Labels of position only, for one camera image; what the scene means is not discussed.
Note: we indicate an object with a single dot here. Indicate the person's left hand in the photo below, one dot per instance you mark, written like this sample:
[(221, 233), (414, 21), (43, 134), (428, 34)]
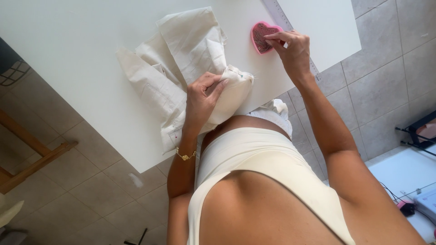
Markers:
[(199, 103)]

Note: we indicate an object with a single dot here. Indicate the person's right hand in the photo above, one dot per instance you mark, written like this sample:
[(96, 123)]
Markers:
[(295, 52)]

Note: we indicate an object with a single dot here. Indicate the cream fabric piece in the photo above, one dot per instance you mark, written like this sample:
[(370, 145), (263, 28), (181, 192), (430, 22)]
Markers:
[(184, 54)]

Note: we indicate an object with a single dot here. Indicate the heap of sewing pins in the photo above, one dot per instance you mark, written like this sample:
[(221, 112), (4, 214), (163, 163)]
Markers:
[(261, 37)]

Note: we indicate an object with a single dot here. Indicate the pink heart-shaped pin box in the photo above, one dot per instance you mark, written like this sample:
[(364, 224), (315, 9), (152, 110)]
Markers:
[(254, 44)]

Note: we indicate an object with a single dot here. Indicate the clear plastic ruler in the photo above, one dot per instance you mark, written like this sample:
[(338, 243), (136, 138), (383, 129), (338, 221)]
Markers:
[(276, 10)]

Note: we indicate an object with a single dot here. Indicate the green-headed pin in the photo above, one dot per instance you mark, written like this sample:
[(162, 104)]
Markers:
[(240, 75)]

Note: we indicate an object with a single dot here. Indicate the white shorts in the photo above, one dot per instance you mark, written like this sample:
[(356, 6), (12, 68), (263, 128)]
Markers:
[(272, 114)]

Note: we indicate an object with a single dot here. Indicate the cream sleeveless top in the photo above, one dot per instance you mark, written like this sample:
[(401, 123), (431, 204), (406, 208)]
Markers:
[(265, 153)]

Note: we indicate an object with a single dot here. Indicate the black metal rack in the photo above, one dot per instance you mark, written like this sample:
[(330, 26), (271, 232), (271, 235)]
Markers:
[(414, 134)]

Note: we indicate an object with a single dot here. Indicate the black stand foot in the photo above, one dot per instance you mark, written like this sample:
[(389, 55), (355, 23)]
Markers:
[(139, 238)]

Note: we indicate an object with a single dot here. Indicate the white side table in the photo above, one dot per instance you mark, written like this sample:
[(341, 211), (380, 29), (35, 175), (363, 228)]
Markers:
[(402, 170)]

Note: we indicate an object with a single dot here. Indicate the pink and black device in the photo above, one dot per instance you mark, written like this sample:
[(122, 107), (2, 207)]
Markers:
[(406, 207)]

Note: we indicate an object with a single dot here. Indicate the cream cloth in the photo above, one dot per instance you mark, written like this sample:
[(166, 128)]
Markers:
[(9, 213)]

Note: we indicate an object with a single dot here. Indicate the wooden furniture frame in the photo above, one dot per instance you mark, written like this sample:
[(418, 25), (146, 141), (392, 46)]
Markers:
[(30, 160)]

